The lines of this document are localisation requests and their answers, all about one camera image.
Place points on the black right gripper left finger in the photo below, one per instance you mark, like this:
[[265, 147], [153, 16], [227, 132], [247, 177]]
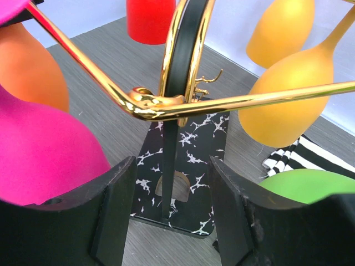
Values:
[[85, 226]]

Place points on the yellow wine glass cluster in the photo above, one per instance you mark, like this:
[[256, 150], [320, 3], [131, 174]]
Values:
[[281, 31]]

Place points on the pink plastic wine glass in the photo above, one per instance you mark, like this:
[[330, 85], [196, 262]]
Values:
[[45, 152]]

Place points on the red plastic wine glass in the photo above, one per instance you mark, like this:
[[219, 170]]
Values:
[[148, 21]]

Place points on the orange plastic wine glass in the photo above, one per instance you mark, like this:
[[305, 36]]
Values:
[[28, 70]]

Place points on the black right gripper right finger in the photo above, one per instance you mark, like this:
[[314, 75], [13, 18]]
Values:
[[258, 227]]

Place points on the gold wine glass rack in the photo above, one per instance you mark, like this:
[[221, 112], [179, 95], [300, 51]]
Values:
[[174, 103]]

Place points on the green plastic wine glass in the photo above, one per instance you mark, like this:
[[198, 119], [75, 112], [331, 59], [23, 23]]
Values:
[[307, 185]]

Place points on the black white striped cloth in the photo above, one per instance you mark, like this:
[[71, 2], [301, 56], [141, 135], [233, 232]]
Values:
[[304, 153]]

